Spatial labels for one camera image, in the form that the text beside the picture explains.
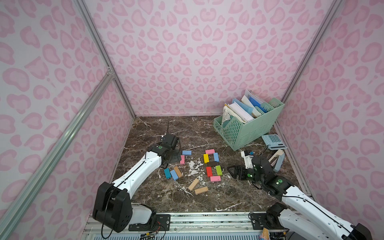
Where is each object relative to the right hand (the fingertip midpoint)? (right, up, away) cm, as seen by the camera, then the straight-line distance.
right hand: (232, 168), depth 79 cm
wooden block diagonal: (-20, -10, +7) cm, 23 cm away
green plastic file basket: (+5, +18, +9) cm, 21 cm away
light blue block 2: (-32, -6, +9) cm, 34 cm away
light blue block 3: (-6, +3, +16) cm, 18 cm away
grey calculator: (+33, +12, +22) cm, 41 cm away
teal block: (-36, -5, +10) cm, 38 cm away
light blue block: (-25, +5, +20) cm, 33 cm away
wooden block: (-30, -5, +11) cm, 32 cm away
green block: (-5, -4, +11) cm, 13 cm away
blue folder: (+19, +37, +16) cm, 45 cm away
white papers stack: (+4, +32, +9) cm, 34 cm away
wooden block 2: (-16, -13, +4) cm, 21 cm away
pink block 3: (-8, -8, +9) cm, 14 cm away
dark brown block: (-9, -1, +14) cm, 17 cm away
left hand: (-33, +6, +6) cm, 34 cm away
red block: (-11, -5, +11) cm, 16 cm away
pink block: (-28, 0, +15) cm, 32 cm away
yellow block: (-13, +2, +16) cm, 21 cm away
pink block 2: (-10, +6, +19) cm, 22 cm away
